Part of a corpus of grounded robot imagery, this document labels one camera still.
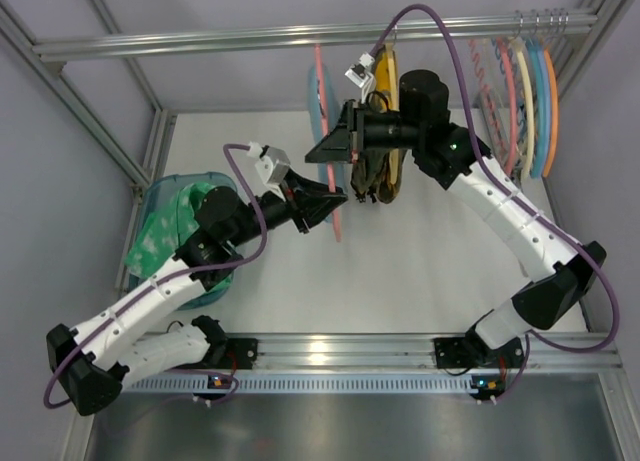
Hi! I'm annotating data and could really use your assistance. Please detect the cream empty hanger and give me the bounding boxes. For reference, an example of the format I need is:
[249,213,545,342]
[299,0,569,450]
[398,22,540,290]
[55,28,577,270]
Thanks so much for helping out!
[511,38,536,182]

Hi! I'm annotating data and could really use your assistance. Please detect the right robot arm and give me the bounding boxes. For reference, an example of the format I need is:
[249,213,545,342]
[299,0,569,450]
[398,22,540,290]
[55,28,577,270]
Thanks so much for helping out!
[305,70,606,352]

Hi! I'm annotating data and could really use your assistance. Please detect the pink empty hanger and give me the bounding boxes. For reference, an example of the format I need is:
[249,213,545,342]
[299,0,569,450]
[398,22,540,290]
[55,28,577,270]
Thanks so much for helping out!
[498,40,519,177]

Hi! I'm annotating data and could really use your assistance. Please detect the aluminium frame right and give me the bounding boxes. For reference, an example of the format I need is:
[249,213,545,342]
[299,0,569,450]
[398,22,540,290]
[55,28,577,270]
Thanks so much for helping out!
[480,0,639,337]

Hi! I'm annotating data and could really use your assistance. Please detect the green tie-dye garment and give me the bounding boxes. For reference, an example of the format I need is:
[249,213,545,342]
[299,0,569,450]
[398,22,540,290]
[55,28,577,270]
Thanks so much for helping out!
[123,181,236,292]

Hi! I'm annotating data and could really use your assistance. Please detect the aluminium frame left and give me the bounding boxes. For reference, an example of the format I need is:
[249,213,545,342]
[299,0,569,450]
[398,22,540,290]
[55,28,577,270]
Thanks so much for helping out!
[1,0,157,298]

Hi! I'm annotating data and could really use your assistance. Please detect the camouflage yellow trousers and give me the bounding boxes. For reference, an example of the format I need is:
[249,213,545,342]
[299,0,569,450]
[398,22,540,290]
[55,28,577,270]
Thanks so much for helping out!
[351,46,406,204]

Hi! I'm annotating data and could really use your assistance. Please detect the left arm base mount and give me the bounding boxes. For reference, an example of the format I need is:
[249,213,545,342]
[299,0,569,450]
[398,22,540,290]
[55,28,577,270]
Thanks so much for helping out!
[217,337,259,371]

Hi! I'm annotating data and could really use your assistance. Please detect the orange empty hanger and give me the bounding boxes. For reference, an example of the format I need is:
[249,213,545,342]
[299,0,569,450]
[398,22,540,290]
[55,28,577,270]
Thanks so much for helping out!
[543,49,559,178]

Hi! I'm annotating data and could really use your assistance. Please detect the metal hanging rail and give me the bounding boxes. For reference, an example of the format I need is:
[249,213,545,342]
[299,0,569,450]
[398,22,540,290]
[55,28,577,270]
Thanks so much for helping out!
[32,9,598,62]

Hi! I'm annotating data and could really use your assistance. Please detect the pink clothes hanger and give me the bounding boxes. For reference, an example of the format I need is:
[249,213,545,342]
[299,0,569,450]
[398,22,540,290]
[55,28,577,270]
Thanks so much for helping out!
[314,44,342,243]

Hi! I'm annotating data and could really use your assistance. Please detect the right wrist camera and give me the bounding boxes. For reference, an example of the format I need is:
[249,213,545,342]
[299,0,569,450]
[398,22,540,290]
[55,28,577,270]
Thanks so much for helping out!
[345,52,375,96]

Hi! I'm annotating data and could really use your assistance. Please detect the aluminium frame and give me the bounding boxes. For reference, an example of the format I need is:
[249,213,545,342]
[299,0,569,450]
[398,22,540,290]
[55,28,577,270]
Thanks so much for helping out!
[1,0,157,298]
[480,0,639,337]

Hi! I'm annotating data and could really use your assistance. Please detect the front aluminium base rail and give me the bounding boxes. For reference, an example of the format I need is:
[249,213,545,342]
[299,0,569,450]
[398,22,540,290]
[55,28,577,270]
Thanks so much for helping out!
[124,332,623,372]

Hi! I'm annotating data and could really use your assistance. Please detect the slotted cable duct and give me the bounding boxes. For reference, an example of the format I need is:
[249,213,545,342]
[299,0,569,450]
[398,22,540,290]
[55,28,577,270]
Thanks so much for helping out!
[125,373,503,394]

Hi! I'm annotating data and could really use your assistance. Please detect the coloured spiral hanger rack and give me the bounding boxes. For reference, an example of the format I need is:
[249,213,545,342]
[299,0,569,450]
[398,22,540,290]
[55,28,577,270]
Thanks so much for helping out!
[468,38,508,162]

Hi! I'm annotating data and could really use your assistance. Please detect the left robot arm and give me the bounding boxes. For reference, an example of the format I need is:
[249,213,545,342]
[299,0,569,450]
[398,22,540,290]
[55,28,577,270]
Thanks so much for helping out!
[46,171,348,416]

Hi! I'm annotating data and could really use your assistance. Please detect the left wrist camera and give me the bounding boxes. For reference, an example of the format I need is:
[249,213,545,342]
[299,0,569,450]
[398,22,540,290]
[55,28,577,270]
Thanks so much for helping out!
[247,142,290,191]

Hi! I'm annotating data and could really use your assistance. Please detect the teal empty hanger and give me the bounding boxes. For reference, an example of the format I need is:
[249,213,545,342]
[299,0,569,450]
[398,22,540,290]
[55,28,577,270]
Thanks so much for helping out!
[526,39,548,179]

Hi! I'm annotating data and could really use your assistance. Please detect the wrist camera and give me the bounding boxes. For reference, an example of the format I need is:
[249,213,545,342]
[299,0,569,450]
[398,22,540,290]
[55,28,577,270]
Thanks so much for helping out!
[345,52,375,96]
[247,142,290,191]

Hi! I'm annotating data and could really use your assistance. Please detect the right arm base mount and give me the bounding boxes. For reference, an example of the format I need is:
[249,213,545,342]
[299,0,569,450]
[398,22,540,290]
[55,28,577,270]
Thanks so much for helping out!
[433,336,478,376]

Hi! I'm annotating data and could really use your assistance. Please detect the light blue trousers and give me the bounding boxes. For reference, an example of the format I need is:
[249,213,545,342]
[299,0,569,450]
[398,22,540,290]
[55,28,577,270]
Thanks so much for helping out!
[305,63,335,225]

